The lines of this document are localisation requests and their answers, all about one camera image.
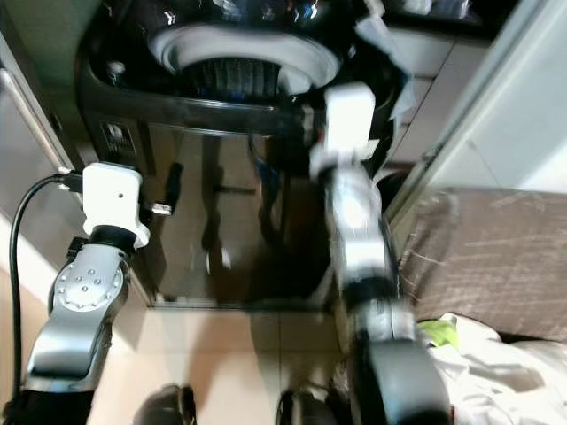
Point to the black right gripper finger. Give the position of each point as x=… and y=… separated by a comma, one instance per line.
x=173, y=186

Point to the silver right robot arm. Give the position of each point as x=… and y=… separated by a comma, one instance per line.
x=359, y=230

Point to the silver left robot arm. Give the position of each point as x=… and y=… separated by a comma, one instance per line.
x=84, y=297

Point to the black top-load washing machine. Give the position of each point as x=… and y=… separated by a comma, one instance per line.
x=230, y=230

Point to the white clothes pile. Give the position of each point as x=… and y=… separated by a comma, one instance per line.
x=496, y=376

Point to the white washer label sticker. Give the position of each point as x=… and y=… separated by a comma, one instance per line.
x=118, y=138

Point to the white door panel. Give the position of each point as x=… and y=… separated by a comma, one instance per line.
x=505, y=97

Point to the grey cabinet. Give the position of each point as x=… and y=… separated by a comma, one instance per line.
x=27, y=150

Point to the robot left leg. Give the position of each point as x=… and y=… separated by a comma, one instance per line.
x=166, y=407

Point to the robot leg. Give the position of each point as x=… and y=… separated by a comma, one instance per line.
x=301, y=412
x=166, y=407

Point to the brown woven laundry basket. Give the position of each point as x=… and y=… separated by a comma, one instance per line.
x=496, y=257

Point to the robot right leg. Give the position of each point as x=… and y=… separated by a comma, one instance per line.
x=301, y=412

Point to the green garment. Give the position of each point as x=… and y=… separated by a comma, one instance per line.
x=438, y=332

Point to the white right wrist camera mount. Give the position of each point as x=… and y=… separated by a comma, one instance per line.
x=347, y=119

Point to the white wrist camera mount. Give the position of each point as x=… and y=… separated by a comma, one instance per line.
x=113, y=195
x=347, y=119

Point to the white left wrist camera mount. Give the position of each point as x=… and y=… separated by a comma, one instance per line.
x=113, y=195

